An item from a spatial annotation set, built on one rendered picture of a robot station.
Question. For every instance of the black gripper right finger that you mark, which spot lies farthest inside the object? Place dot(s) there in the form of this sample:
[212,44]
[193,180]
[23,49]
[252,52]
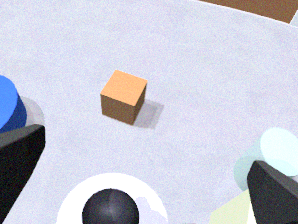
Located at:
[273,195]

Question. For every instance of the orange cube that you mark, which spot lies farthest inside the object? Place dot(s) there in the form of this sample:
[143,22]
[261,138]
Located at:
[123,96]

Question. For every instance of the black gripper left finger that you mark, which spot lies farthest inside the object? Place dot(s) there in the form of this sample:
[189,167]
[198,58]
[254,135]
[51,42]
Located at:
[20,151]

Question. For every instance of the pale cyan cylinder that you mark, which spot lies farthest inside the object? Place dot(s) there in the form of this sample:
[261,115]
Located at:
[277,147]

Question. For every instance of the french press coffee maker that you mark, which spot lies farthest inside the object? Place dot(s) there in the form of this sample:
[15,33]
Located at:
[112,198]

